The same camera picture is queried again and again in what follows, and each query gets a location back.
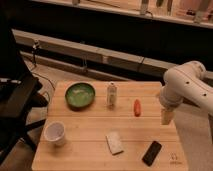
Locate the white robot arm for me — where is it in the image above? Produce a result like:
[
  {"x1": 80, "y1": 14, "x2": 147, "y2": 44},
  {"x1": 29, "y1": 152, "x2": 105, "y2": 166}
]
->
[{"x1": 159, "y1": 61, "x2": 213, "y2": 125}]

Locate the white plastic bottle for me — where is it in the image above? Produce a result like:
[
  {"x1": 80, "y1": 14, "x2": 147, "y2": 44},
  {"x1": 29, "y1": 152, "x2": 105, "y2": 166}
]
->
[{"x1": 107, "y1": 82, "x2": 117, "y2": 108}]

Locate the orange carrot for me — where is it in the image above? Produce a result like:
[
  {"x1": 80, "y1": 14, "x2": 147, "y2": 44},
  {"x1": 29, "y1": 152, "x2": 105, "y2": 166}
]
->
[{"x1": 134, "y1": 99, "x2": 141, "y2": 117}]

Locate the black smartphone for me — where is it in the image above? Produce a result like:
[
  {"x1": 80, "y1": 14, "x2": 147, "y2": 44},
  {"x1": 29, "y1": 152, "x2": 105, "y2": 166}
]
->
[{"x1": 142, "y1": 141, "x2": 162, "y2": 166}]

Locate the white sponge block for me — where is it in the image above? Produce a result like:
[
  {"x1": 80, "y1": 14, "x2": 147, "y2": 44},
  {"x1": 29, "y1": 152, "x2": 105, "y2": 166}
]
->
[{"x1": 106, "y1": 132, "x2": 124, "y2": 155}]

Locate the green bowl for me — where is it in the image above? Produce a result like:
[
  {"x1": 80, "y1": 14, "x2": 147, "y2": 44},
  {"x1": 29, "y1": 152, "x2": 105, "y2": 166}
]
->
[{"x1": 65, "y1": 82, "x2": 95, "y2": 109}]

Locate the white paper cup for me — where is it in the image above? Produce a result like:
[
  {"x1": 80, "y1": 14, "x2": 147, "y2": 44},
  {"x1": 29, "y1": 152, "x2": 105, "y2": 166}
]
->
[{"x1": 44, "y1": 122, "x2": 66, "y2": 147}]

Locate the black office chair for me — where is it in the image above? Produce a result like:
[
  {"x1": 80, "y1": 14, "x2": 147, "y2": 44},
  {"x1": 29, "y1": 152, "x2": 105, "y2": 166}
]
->
[{"x1": 0, "y1": 17, "x2": 48, "y2": 165}]

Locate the black floor cable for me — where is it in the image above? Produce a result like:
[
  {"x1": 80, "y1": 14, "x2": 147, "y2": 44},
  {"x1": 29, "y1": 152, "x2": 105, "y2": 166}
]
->
[{"x1": 20, "y1": 53, "x2": 56, "y2": 92}]

